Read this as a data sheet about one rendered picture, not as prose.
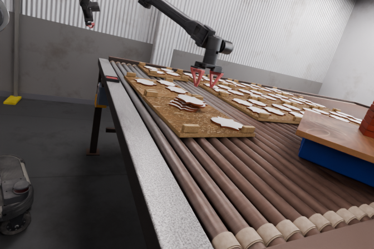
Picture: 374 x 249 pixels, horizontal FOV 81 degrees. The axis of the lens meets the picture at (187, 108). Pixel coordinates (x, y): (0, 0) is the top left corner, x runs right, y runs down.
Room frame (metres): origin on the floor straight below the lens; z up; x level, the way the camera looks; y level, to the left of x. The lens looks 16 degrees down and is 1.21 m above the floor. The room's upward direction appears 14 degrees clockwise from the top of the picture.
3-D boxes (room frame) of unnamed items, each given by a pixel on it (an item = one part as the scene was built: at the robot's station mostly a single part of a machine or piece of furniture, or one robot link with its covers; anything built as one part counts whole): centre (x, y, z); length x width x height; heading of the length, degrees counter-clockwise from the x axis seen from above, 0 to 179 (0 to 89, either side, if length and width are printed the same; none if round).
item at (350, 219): (1.29, 0.00, 0.90); 1.95 x 0.05 x 0.05; 28
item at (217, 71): (0.95, -0.07, 1.10); 0.07 x 0.07 x 0.09; 45
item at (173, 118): (0.92, -0.04, 0.93); 0.41 x 0.35 x 0.02; 32
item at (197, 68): (0.90, -0.02, 1.10); 0.07 x 0.07 x 0.09; 45
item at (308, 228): (1.22, 0.14, 0.90); 1.95 x 0.05 x 0.05; 28
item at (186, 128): (0.68, -0.03, 0.95); 0.06 x 0.02 x 0.03; 122
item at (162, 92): (1.28, 0.18, 0.93); 0.41 x 0.35 x 0.02; 31
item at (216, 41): (0.93, -0.05, 1.23); 0.07 x 0.06 x 0.07; 136
